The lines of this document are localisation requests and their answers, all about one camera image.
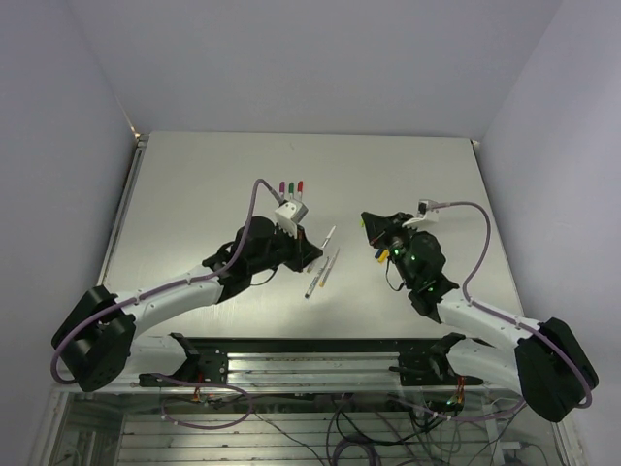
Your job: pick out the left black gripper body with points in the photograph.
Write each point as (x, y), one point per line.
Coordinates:
(284, 249)

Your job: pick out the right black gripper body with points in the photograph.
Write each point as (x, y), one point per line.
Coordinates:
(393, 237)

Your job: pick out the yellow pen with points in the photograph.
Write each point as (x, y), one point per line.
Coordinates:
(323, 246)

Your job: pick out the dark blue pen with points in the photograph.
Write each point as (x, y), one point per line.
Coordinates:
(316, 279)

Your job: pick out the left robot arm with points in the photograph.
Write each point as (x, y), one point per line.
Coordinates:
(104, 336)

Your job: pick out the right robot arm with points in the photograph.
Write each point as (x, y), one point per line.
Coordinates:
(542, 362)

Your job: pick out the orange pen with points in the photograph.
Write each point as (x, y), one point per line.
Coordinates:
(329, 268)

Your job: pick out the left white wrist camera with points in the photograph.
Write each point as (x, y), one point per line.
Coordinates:
(289, 215)

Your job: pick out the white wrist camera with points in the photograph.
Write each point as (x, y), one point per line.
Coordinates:
(427, 213)
(289, 215)

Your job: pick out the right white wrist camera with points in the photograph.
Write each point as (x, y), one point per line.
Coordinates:
(427, 213)

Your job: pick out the aluminium frame rail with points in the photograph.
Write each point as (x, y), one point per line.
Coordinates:
(295, 371)

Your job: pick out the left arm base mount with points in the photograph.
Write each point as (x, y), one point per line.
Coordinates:
(194, 361)

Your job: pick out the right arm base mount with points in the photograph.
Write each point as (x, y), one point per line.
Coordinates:
(424, 362)

